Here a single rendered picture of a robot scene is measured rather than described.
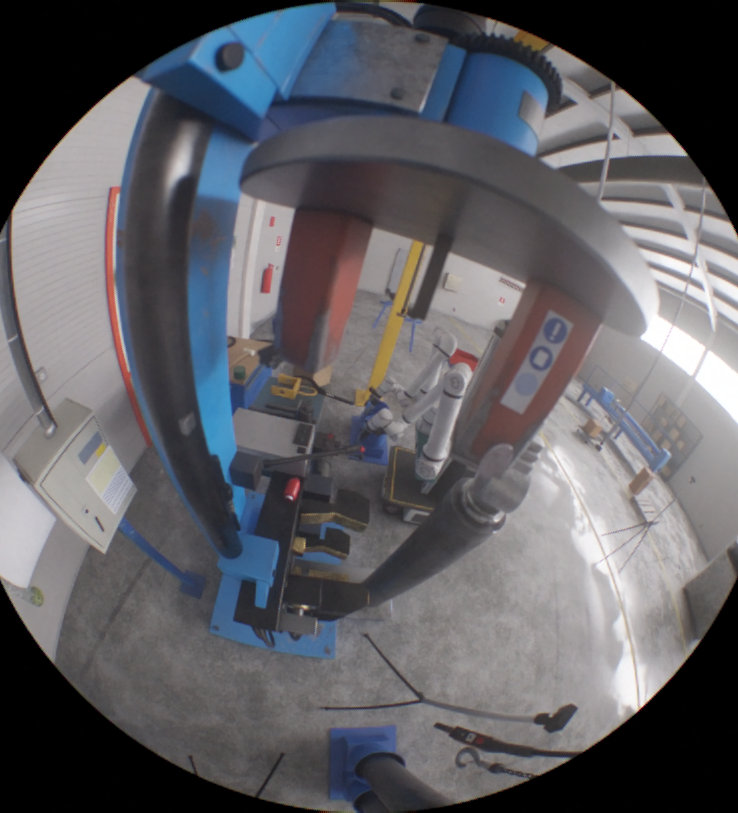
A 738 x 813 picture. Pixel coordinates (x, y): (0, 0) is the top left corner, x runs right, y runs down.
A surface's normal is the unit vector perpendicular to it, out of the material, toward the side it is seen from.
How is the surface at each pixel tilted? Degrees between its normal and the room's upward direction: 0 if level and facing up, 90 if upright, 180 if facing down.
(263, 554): 0
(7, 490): 41
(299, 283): 90
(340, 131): 90
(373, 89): 90
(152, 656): 0
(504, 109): 90
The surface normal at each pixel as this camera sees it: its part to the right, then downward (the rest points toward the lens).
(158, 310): 0.72, 0.55
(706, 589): -0.96, -0.26
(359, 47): -0.01, 0.59
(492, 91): -0.33, 0.50
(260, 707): 0.26, -0.77
